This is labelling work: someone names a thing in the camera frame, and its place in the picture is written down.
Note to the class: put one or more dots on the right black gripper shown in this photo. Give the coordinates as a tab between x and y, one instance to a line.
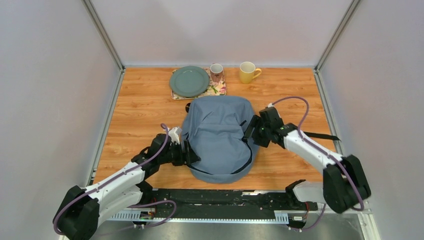
252	123

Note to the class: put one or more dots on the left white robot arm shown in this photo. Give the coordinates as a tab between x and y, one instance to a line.
112	188

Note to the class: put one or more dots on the pink patterned mug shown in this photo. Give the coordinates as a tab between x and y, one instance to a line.
216	72

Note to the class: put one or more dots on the blue fabric backpack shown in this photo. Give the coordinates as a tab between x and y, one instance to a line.
214	128

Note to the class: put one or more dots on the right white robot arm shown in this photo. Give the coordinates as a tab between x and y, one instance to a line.
344	184

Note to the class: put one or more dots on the aluminium frame rail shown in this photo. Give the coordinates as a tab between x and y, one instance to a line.
141	205

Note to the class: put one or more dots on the floral serving tray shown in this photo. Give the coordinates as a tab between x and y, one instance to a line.
214	88

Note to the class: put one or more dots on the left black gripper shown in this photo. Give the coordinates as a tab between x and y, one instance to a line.
189	157

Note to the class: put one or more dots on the yellow ceramic mug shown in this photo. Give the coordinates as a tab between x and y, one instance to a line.
248	72

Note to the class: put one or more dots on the green ceramic plate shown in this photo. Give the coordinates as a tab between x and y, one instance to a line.
189	81

